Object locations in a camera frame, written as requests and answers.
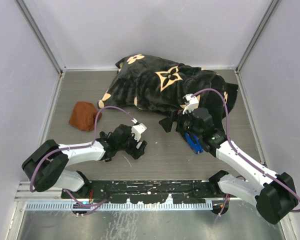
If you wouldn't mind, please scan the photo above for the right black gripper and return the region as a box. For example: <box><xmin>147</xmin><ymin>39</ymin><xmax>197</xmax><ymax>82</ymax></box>
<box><xmin>159</xmin><ymin>105</ymin><xmax>202</xmax><ymax>138</ymax></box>

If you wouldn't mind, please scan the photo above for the blue stapler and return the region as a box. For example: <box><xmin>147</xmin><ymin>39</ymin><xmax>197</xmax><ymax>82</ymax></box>
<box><xmin>185</xmin><ymin>132</ymin><xmax>204</xmax><ymax>154</ymax></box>

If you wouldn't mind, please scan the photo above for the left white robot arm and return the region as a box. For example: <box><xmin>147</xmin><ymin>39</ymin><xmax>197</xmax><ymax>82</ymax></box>
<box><xmin>21</xmin><ymin>123</ymin><xmax>147</xmax><ymax>198</ymax></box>

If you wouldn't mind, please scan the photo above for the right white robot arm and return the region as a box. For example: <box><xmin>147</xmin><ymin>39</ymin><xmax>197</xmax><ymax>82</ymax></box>
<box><xmin>159</xmin><ymin>108</ymin><xmax>299</xmax><ymax>225</ymax></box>

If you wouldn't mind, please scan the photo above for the black floral plush blanket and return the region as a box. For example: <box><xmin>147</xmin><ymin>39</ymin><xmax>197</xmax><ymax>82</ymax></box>
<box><xmin>97</xmin><ymin>54</ymin><xmax>239</xmax><ymax>117</ymax></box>

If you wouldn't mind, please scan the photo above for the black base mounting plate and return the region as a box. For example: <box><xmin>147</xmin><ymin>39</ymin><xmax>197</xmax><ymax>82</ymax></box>
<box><xmin>71</xmin><ymin>180</ymin><xmax>226</xmax><ymax>204</ymax></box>

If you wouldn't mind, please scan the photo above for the brown folded cloth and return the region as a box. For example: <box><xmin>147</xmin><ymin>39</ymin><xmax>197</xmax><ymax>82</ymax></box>
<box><xmin>68</xmin><ymin>101</ymin><xmax>99</xmax><ymax>132</ymax></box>

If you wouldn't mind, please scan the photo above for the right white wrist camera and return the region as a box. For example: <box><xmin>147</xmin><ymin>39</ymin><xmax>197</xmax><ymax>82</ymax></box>
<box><xmin>182</xmin><ymin>94</ymin><xmax>199</xmax><ymax>115</ymax></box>

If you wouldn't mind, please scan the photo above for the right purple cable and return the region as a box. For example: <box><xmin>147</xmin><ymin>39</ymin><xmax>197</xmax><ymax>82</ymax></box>
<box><xmin>192</xmin><ymin>88</ymin><xmax>300</xmax><ymax>223</ymax></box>

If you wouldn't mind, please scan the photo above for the slotted cable duct rail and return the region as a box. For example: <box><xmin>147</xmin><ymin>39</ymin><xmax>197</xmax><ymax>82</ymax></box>
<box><xmin>25</xmin><ymin>200</ymin><xmax>213</xmax><ymax>211</ymax></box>

